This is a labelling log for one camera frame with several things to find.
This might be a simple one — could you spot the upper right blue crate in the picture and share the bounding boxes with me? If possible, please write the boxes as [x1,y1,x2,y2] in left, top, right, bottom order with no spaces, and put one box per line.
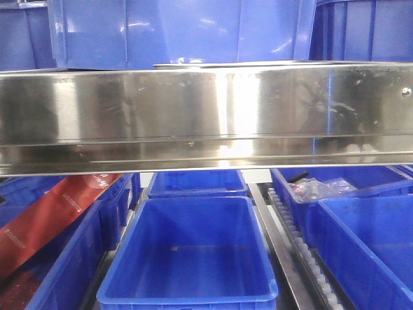
[310,1,412,62]

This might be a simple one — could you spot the stainless steel shelf rail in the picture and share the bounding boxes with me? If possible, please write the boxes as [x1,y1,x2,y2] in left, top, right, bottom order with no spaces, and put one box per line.
[1,61,412,176]

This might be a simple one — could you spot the upper middle blue bin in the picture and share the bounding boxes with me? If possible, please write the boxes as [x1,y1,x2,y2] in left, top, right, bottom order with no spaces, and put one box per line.
[48,1,316,70]

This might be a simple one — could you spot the upper left blue bin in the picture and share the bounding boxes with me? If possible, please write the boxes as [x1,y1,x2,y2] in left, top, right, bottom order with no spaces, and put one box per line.
[1,1,56,71]

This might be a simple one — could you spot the lower left blue bin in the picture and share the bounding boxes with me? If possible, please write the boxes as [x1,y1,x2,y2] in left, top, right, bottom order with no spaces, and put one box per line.
[1,174,134,309]

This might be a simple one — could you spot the red cardboard sheet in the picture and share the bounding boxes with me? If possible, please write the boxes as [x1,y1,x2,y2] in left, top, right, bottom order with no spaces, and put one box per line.
[1,173,122,281]

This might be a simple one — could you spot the lower back middle blue bin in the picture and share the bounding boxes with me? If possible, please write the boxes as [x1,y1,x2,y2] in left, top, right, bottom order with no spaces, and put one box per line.
[147,170,248,198]

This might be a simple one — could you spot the white roller conveyor track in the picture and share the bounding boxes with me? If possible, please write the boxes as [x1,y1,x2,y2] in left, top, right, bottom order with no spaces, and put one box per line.
[268,188,346,309]

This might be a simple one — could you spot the lower right front blue bin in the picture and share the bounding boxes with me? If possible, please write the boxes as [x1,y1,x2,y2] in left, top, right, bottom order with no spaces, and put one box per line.
[316,195,412,309]

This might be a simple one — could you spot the lower front middle blue bin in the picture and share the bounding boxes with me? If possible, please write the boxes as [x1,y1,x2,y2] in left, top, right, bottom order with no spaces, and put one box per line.
[97,196,278,309]

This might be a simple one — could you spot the blue bin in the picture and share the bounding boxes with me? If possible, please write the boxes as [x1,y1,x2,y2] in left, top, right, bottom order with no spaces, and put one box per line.
[48,1,316,70]
[1,174,134,309]
[147,170,248,198]
[316,195,412,309]
[270,165,412,247]
[1,1,56,71]
[97,196,278,309]

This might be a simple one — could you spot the clear plastic bag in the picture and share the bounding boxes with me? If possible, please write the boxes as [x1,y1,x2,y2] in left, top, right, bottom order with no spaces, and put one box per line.
[288,178,357,203]

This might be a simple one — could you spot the lower right back blue bin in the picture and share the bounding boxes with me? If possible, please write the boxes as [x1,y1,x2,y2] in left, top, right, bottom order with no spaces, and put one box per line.
[270,165,412,247]

